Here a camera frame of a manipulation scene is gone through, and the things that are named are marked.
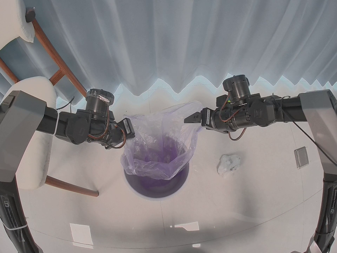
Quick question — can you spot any white padded wooden chair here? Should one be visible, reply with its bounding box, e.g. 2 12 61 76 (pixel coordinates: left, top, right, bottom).
0 0 99 197

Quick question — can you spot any crumpled white printed wrapper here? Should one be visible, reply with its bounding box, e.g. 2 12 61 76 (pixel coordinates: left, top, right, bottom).
216 154 241 179

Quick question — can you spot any white trash bin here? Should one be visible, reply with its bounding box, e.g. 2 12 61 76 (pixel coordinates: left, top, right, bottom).
123 154 190 201

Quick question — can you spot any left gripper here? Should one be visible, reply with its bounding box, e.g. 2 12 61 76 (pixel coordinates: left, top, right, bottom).
104 117 136 149

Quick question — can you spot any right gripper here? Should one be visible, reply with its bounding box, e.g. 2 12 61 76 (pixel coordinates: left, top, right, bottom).
201 108 237 134

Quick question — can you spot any black cable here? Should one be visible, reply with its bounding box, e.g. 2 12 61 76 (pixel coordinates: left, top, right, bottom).
291 119 337 166

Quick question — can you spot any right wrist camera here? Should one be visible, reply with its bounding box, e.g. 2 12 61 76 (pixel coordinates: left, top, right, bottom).
216 94 230 111

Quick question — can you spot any white curtain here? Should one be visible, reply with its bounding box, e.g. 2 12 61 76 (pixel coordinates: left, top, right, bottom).
0 0 337 106

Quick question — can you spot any purple plastic bag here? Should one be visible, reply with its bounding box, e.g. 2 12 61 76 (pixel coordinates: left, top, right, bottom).
121 101 203 198

